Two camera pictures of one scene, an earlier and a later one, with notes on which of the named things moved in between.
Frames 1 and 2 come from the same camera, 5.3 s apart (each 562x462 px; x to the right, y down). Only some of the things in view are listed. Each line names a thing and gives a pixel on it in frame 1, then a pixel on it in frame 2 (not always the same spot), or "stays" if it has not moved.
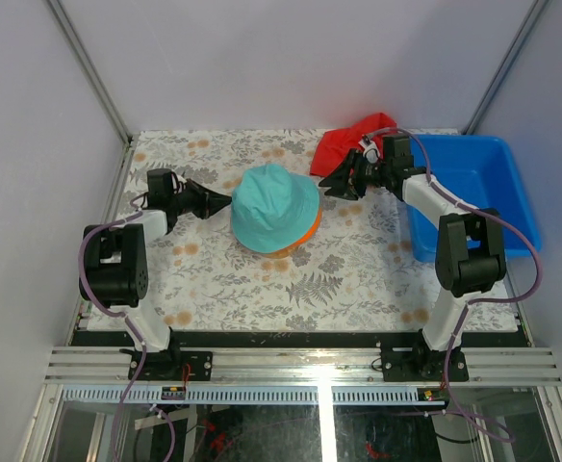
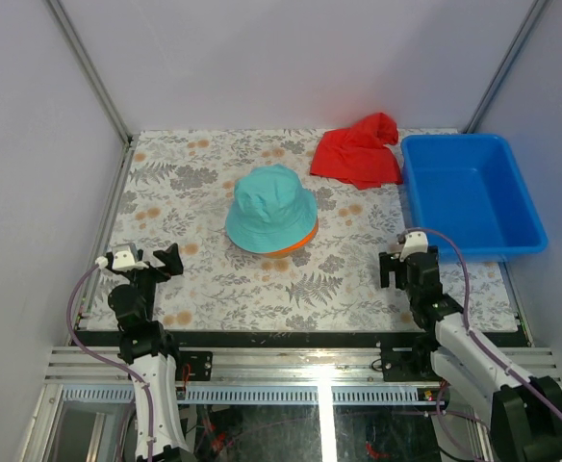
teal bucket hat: (272, 207) stays
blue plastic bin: (479, 171) stays
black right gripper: (344, 184) -> (390, 262)
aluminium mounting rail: (110, 365) stays
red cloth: (335, 145) stays
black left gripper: (204, 196) -> (171, 257)
